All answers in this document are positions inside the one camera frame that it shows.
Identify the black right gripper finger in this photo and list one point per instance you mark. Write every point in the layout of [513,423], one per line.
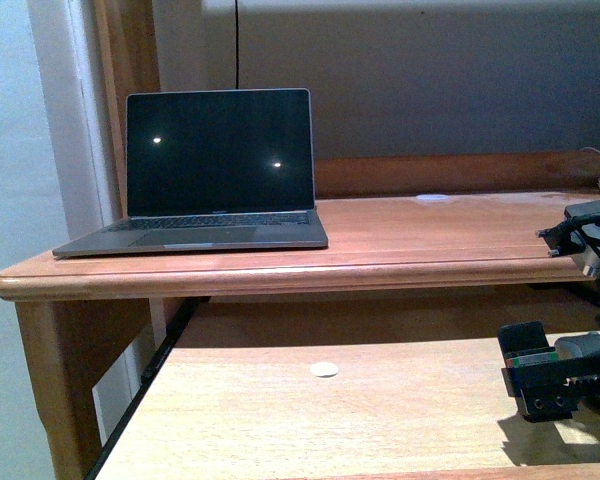
[523,344]

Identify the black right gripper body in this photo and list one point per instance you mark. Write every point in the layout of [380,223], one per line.
[546,388]

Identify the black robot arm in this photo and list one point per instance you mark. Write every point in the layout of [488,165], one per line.
[578,235]

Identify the wooden desk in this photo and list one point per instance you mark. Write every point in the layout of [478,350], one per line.
[392,223]

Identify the white round sticker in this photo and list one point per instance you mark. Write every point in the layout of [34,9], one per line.
[324,369]

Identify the wooden pull-out keyboard tray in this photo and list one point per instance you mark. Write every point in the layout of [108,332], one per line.
[419,395]

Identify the grey open laptop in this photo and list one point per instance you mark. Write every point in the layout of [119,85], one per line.
[223,170]

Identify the wooden door frame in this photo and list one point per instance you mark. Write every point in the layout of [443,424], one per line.
[126,48]

